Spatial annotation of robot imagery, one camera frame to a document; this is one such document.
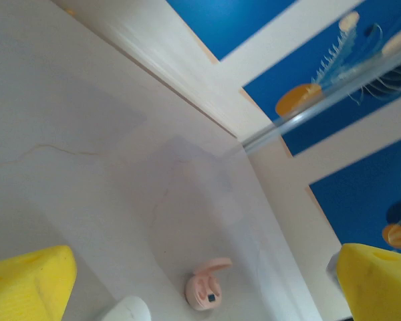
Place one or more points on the pink earbud charging case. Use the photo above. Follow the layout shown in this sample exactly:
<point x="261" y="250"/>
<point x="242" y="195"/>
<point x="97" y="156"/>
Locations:
<point x="200" y="294"/>

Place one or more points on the blue floral wall poster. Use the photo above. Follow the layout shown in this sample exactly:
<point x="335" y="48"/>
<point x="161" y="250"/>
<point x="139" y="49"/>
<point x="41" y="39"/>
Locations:
<point x="227" y="23"/>
<point x="304" y="67"/>
<point x="337" y="123"/>
<point x="354" y="207"/>

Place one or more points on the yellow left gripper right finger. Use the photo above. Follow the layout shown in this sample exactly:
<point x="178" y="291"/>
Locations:
<point x="377" y="287"/>

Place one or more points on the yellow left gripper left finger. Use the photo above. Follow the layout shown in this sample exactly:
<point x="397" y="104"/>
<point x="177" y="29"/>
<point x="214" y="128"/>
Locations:
<point x="26" y="287"/>

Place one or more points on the white earbud charging case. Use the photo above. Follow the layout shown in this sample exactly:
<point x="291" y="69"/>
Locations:
<point x="127" y="311"/>

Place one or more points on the aluminium frame post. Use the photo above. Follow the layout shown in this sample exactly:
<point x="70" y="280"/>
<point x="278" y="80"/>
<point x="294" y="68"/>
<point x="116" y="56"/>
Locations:
<point x="321" y="110"/>

